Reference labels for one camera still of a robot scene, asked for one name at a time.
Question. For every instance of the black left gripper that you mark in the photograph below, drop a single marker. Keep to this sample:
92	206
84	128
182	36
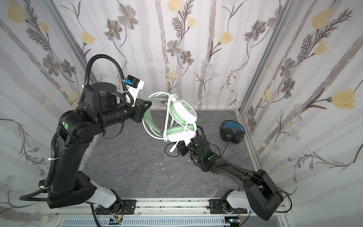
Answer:
139	110

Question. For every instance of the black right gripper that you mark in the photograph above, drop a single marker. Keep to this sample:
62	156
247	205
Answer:
185	147

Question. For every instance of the mint green over-ear headphones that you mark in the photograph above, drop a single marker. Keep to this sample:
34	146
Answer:
180	120

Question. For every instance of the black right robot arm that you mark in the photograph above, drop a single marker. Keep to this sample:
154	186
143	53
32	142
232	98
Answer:
260	193

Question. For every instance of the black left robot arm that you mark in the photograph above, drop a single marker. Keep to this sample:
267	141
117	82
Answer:
104	107

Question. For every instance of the black and blue headphones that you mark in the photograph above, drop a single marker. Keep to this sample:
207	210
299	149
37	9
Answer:
232	131

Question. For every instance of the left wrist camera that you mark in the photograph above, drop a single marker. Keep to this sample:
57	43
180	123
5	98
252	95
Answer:
134	85

